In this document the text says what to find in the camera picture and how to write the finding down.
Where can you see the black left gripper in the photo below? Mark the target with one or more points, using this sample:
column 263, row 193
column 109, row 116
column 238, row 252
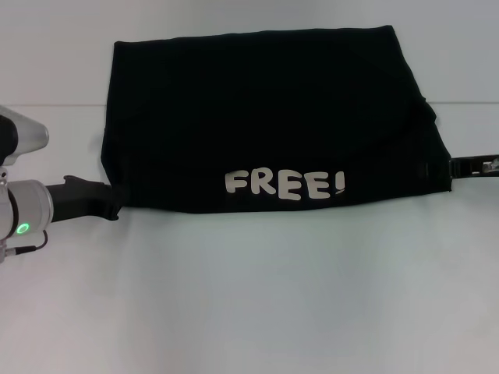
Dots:
column 82, row 196

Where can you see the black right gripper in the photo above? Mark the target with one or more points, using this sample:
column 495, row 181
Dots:
column 481, row 166

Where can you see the black shirt with FREE print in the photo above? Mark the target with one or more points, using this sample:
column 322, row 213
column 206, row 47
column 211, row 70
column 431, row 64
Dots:
column 273, row 117

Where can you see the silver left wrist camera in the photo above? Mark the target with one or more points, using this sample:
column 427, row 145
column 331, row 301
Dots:
column 21, row 134

